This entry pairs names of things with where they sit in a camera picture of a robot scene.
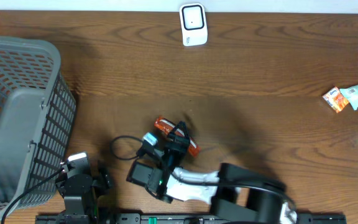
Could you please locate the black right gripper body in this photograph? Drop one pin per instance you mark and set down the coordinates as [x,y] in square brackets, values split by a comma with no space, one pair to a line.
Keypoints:
[173,157]

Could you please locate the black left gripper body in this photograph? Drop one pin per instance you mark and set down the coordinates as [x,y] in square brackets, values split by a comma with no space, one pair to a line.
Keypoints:
[96,190]

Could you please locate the white barcode scanner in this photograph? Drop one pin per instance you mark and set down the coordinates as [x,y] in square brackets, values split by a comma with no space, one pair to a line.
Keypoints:
[194,27]

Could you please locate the red chocolate bar wrapper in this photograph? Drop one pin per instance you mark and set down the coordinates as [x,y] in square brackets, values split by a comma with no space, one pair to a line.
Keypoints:
[166,126]

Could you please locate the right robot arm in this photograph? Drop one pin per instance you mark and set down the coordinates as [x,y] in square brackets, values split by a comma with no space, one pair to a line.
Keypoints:
[233,193]

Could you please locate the grey plastic shopping basket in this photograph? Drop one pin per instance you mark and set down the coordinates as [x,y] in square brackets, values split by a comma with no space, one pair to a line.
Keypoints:
[37,112]

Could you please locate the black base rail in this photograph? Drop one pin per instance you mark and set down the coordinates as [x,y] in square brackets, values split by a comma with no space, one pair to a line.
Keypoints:
[135,218]

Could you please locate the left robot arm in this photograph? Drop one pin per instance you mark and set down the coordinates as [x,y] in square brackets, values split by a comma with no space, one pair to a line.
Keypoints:
[85,208]

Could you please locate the orange tissue packet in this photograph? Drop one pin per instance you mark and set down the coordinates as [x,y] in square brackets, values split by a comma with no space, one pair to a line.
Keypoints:
[335,99]

